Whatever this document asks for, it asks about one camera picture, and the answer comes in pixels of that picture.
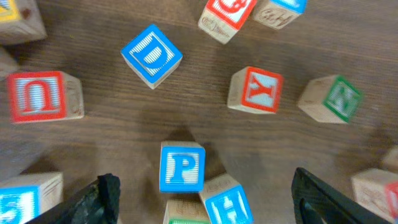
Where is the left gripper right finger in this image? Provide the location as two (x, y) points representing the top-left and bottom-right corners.
(291, 167), (389, 224)

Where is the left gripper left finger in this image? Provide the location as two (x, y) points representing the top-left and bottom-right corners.
(27, 174), (121, 224)

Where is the red E block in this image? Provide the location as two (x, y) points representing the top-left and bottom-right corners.
(351, 169), (397, 223)

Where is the blue 5 block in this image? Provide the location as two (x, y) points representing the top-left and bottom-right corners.
(1, 172), (63, 224)

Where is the green N block lower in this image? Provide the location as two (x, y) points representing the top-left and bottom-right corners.
(163, 200), (211, 224)

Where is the green n block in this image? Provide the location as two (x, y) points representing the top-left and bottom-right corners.
(163, 200), (211, 224)
(297, 75), (363, 124)

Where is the blue H block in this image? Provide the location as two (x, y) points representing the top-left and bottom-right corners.
(200, 174), (254, 224)

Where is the blue P block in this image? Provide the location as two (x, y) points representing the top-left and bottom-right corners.
(159, 141), (206, 194)

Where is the green N block upper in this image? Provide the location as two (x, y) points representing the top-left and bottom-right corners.
(297, 75), (363, 124)

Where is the red U block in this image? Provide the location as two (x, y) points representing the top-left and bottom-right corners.
(7, 71), (85, 123)

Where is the red Y block upper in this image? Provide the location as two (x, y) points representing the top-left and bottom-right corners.
(227, 67), (284, 114)

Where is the blue D block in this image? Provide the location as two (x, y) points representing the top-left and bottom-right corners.
(121, 24), (183, 89)

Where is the blue X block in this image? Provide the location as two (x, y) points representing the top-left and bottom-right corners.
(252, 0), (308, 30)

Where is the yellow block upper left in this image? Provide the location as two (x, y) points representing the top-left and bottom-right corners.
(1, 0), (47, 45)

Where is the red G block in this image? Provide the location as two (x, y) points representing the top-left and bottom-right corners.
(198, 0), (257, 44)

